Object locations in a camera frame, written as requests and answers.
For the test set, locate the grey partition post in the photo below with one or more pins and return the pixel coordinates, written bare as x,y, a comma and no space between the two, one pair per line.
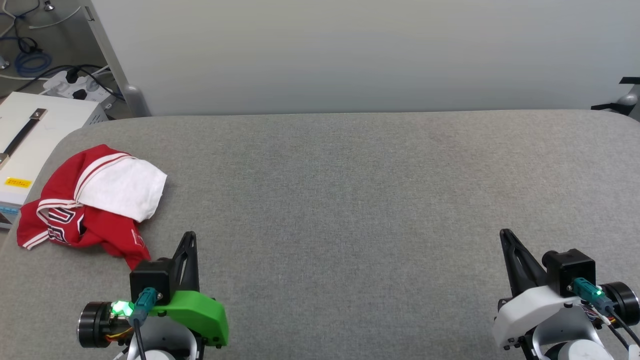
132,97

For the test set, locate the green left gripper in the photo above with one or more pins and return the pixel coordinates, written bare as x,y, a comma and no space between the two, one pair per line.
200,312

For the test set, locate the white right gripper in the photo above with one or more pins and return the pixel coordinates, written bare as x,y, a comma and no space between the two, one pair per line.
525,312

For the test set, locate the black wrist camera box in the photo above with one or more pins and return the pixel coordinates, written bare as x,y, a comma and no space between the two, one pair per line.
570,267
150,277

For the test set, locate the red and white jersey shirt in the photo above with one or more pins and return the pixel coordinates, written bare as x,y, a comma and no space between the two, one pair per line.
107,232

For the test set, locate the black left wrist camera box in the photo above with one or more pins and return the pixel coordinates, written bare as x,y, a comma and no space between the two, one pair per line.
150,277

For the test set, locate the white power strip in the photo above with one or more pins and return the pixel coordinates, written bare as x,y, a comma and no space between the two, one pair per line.
62,87

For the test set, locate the black chair base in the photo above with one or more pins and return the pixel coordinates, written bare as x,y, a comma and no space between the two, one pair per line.
625,100

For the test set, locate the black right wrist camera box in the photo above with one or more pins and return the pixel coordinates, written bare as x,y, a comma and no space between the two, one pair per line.
570,267

